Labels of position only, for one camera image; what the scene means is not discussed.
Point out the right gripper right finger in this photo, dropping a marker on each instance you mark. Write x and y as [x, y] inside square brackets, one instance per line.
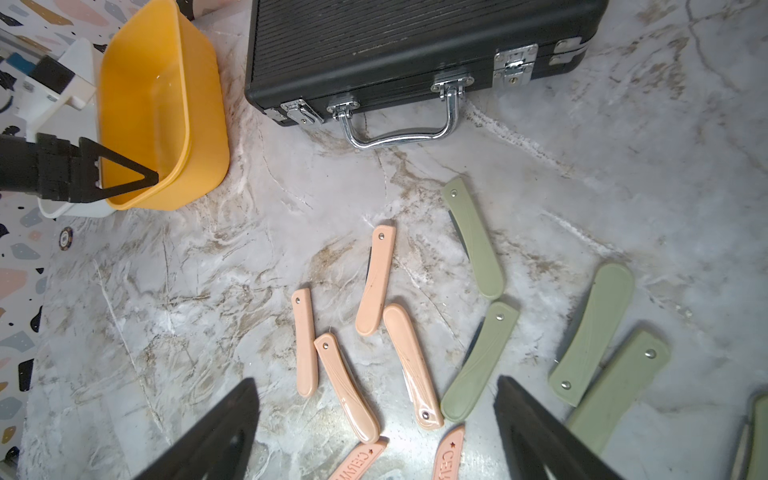
[536, 445]

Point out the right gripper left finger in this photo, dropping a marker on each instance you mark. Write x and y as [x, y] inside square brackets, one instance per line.
[219, 445]

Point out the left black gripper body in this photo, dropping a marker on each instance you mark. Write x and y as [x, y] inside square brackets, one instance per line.
[51, 168]

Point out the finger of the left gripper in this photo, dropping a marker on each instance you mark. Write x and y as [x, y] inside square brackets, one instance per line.
[88, 173]

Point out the yellow plastic bin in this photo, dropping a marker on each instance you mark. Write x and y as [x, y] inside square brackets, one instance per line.
[161, 106]

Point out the long pink sheathed knife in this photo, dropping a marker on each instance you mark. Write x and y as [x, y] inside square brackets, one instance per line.
[359, 460]

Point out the white plastic bin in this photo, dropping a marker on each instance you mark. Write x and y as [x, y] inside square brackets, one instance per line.
[78, 207]

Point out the green knife near arm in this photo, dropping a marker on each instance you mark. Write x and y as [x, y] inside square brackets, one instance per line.
[750, 458]

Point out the green folding knife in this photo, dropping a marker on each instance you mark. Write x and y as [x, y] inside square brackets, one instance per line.
[486, 268]
[465, 390]
[609, 297]
[631, 370]

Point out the pink folding knife left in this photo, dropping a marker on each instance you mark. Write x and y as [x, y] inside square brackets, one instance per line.
[306, 355]

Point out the pink folding knife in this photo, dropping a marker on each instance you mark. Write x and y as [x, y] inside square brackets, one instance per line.
[416, 374]
[372, 303]
[306, 355]
[356, 410]

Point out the green folding knife middle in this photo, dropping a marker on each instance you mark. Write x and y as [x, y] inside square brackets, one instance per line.
[465, 390]

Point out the pink folding knife middle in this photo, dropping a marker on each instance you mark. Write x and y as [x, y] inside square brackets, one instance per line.
[356, 410]

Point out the pink folding knife right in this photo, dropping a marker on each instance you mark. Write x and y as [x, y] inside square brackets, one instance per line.
[416, 374]

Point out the green folding knife upper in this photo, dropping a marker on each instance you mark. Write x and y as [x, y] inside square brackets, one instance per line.
[486, 268]

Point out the pink folding knife upper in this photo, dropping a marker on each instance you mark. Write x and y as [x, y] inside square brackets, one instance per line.
[372, 303]

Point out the black ribbed briefcase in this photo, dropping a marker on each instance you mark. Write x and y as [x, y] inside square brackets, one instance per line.
[314, 62]

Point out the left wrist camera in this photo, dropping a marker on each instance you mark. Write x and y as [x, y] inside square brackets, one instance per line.
[52, 95]

